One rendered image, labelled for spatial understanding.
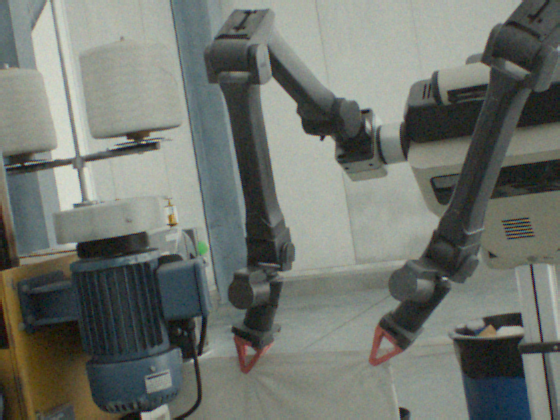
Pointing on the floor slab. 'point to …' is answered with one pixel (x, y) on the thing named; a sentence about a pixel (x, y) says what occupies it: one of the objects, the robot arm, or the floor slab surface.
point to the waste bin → (492, 368)
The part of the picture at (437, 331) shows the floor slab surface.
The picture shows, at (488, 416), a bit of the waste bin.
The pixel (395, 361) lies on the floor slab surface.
